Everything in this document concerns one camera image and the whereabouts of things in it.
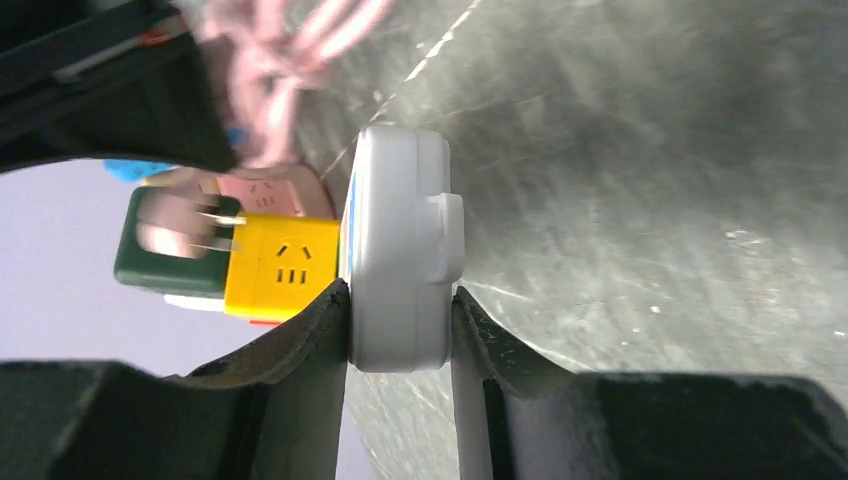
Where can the white cube adapter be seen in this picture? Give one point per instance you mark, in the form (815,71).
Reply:
(195,303)

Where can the white power strip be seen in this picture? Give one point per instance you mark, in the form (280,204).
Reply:
(402,249)

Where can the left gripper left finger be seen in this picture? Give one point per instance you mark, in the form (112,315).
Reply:
(269,410)

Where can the light blue cube adapter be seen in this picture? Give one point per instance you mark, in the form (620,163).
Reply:
(130,171)

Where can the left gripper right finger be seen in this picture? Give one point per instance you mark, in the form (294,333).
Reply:
(518,415)

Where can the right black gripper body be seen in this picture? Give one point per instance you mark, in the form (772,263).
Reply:
(105,80)

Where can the green cube adapter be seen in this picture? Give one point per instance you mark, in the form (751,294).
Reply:
(136,267)

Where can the pink power strip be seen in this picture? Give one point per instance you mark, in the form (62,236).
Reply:
(297,191)

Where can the yellow cube adapter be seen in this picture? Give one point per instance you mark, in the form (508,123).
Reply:
(279,265)

